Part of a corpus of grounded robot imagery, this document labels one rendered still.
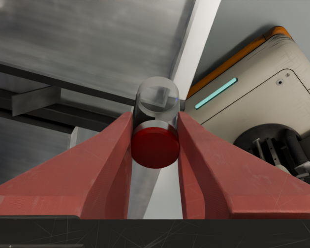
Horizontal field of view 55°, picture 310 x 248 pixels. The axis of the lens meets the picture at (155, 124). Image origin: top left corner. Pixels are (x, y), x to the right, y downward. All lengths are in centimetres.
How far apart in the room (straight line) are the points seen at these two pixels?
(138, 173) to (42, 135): 16
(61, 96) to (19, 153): 14
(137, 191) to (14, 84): 26
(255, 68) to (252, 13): 28
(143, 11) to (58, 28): 11
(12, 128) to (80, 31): 20
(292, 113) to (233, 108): 21
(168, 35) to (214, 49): 96
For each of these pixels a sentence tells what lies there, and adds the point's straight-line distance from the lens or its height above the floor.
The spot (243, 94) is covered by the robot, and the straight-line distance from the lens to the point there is 111.
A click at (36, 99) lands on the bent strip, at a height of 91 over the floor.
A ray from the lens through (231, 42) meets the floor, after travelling 132.
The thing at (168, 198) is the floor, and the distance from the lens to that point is 185.
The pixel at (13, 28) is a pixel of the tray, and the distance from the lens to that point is 42.
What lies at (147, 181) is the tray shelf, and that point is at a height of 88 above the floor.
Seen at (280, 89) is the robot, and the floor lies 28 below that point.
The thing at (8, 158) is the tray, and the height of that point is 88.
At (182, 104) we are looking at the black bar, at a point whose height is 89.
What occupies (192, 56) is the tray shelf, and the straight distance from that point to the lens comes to 38.
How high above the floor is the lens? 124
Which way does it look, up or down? 56 degrees down
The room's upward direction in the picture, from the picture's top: 172 degrees counter-clockwise
